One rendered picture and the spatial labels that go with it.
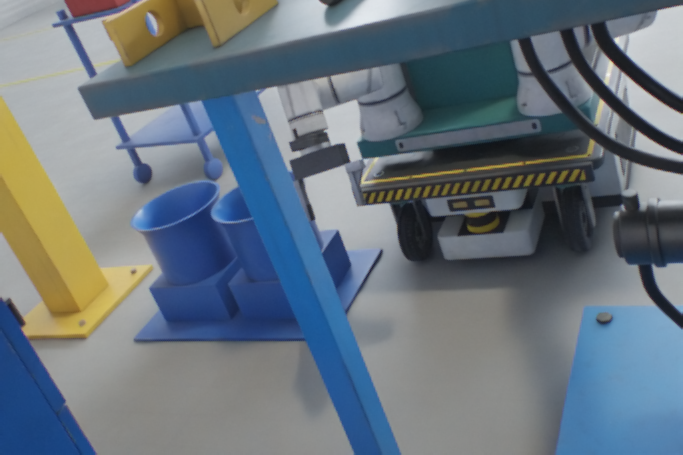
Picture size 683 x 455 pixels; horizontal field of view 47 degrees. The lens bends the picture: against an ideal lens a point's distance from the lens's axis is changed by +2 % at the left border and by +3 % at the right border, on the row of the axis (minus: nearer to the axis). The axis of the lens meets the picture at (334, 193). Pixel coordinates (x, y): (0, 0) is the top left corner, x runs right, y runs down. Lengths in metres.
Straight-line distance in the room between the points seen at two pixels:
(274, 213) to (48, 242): 1.76
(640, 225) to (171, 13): 0.81
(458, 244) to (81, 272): 1.42
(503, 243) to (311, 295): 1.01
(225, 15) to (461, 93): 1.40
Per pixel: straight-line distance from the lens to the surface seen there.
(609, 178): 2.30
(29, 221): 2.85
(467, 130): 2.15
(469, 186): 2.09
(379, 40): 0.80
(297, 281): 1.27
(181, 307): 2.57
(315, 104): 1.78
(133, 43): 1.04
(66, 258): 2.94
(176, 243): 2.42
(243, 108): 1.15
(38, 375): 1.01
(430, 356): 2.03
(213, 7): 0.95
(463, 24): 0.77
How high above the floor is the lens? 1.25
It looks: 24 degrees down
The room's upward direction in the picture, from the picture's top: 21 degrees counter-clockwise
